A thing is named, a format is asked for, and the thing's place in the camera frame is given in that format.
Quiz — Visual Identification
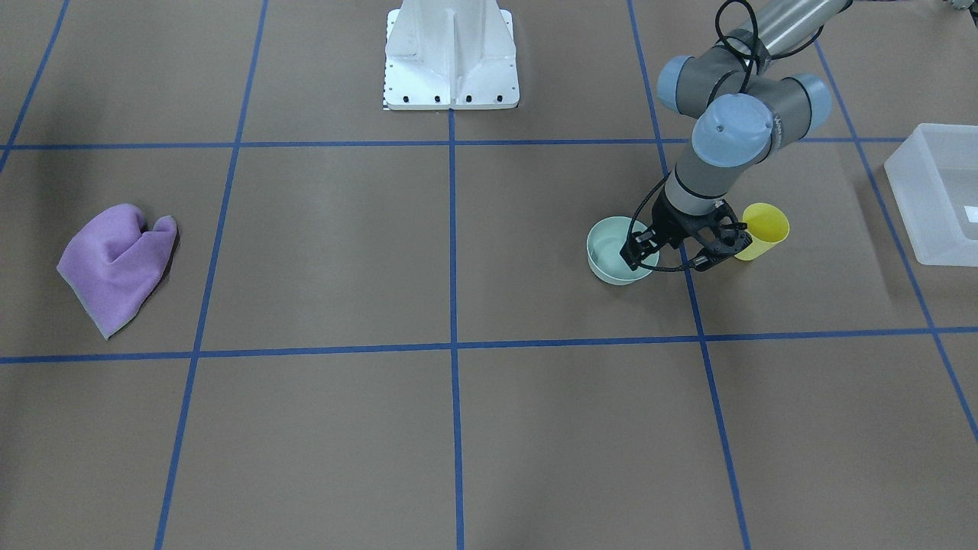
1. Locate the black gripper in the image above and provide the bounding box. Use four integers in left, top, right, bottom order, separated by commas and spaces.
620, 191, 749, 272

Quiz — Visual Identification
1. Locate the mint green bowl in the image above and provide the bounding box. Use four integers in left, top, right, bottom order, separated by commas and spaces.
586, 216, 652, 286

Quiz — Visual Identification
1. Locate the purple cloth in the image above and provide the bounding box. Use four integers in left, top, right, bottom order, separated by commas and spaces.
56, 203, 179, 340

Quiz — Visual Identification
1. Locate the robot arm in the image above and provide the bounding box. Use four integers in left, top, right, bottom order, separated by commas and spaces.
620, 1, 851, 272

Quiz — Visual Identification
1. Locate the clear plastic box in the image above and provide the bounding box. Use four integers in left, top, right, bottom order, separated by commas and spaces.
884, 123, 977, 266

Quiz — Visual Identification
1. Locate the yellow plastic cup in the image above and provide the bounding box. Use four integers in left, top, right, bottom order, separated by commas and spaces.
734, 202, 792, 261

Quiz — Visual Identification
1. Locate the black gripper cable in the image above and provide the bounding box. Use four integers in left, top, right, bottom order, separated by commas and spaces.
627, 174, 708, 274

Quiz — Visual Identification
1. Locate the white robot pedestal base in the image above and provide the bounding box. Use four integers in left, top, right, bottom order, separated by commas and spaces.
382, 1, 520, 111

